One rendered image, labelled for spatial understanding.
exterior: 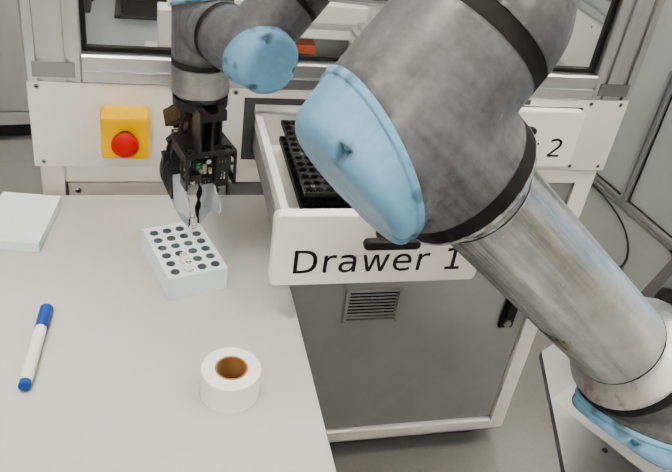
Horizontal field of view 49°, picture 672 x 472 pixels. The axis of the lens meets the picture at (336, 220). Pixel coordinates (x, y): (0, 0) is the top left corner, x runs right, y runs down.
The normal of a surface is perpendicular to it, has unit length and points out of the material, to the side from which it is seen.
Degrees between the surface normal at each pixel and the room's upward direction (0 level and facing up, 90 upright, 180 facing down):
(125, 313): 0
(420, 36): 46
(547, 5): 62
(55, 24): 90
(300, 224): 90
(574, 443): 0
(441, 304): 90
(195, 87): 90
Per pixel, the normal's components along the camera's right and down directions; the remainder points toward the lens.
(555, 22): 0.63, 0.20
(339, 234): 0.21, 0.56
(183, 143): 0.13, -0.83
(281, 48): 0.61, 0.50
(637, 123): -0.94, 0.08
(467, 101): 0.35, 0.27
